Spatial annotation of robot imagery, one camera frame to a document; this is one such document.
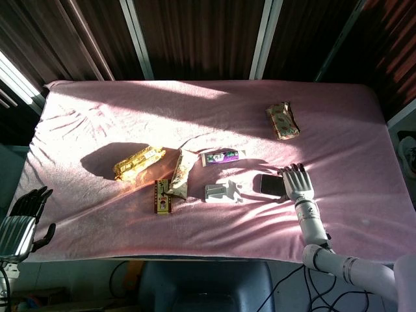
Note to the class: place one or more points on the white metal frame post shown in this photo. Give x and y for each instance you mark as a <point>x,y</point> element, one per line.
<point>341,39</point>
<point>138,39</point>
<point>263,39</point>

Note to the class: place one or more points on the white window rail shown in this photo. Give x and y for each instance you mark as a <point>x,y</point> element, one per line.
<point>16,79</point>

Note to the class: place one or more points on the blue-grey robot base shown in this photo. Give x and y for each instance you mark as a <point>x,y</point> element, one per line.
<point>204,286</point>

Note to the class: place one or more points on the yellow and red small box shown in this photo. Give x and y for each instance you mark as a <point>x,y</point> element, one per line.
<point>162,203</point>

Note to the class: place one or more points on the black smartphone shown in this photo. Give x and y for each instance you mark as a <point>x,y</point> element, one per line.
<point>271,185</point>

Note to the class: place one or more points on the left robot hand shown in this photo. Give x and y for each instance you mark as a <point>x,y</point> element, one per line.
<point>18,230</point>

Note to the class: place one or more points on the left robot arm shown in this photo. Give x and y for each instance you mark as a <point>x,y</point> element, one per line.
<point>3,286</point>

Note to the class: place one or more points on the beige red-dotted tissue pack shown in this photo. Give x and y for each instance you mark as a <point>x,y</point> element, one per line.
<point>283,121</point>

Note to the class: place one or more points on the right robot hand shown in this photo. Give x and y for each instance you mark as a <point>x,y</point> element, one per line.
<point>299,185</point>

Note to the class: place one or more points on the white plastic holder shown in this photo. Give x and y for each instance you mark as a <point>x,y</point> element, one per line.
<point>216,193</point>

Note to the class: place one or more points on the purple and white tube box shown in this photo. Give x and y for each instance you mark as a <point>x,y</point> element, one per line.
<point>221,158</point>

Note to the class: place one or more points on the gold foil snack package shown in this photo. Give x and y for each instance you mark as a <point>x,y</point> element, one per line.
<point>136,162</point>

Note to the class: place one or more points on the pink terry cloth cover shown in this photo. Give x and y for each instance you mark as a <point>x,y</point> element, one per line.
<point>227,113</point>

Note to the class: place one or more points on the beige patterned snack bag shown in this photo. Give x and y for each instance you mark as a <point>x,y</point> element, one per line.
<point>180,175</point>

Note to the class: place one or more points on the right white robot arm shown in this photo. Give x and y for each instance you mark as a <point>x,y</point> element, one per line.
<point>310,224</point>

